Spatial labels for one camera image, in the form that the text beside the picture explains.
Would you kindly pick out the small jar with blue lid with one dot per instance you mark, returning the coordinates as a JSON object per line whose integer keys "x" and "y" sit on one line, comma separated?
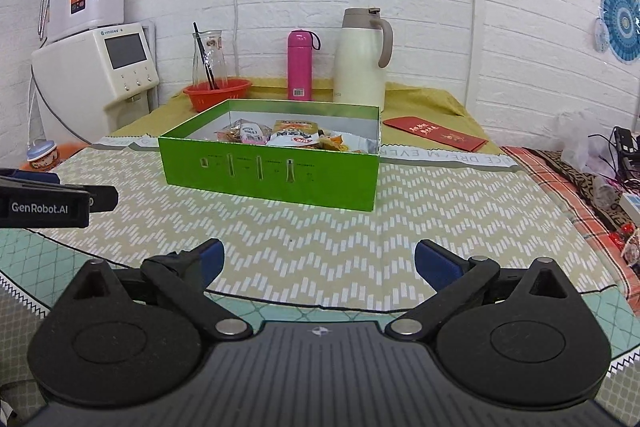
{"x": 42, "y": 155}

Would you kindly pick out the red envelope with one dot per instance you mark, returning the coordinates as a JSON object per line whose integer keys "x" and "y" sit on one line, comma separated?
{"x": 429, "y": 131}

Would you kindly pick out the pink water bottle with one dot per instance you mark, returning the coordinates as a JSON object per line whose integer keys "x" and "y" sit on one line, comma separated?
{"x": 301, "y": 46}

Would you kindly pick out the clear glass carafe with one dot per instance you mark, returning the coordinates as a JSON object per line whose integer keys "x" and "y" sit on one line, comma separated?
{"x": 212, "y": 40}

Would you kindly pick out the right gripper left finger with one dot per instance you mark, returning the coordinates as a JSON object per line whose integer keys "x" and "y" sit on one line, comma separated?
{"x": 179, "y": 281}

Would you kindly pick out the blue wall decoration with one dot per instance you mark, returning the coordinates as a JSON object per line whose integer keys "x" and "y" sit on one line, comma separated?
{"x": 616, "y": 29}

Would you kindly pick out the cream thermos jug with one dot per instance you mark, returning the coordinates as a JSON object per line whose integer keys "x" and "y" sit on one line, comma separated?
{"x": 364, "y": 50}

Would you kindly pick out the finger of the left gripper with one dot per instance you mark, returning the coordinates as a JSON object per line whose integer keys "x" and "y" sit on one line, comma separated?
{"x": 38, "y": 200}

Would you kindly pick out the red plastic basket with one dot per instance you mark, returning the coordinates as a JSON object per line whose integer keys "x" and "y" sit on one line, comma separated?
{"x": 202, "y": 97}

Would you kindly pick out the clear plastic bag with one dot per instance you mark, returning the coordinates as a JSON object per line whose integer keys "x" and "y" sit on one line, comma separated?
{"x": 583, "y": 144}

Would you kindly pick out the pink snack packet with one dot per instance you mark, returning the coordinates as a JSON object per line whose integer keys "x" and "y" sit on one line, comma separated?
{"x": 251, "y": 133}

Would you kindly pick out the green cardboard box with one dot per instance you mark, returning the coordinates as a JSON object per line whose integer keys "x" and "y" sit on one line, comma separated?
{"x": 203, "y": 153}

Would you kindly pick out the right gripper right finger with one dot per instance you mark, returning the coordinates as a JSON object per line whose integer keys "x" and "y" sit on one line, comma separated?
{"x": 460, "y": 284}

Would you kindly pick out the olive yellow cloth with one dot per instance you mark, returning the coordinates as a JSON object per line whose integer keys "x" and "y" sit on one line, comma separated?
{"x": 435, "y": 105}

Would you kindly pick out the black straw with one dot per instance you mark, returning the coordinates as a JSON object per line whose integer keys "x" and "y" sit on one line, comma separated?
{"x": 209, "y": 75}

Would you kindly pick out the white water dispenser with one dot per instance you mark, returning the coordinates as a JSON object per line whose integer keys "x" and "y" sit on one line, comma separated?
{"x": 91, "y": 84}

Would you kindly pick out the cracker snack packet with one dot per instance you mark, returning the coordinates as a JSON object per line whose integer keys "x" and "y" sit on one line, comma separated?
{"x": 295, "y": 127}

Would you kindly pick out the silver snack packet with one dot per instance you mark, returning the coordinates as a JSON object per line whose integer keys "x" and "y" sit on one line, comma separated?
{"x": 356, "y": 144}

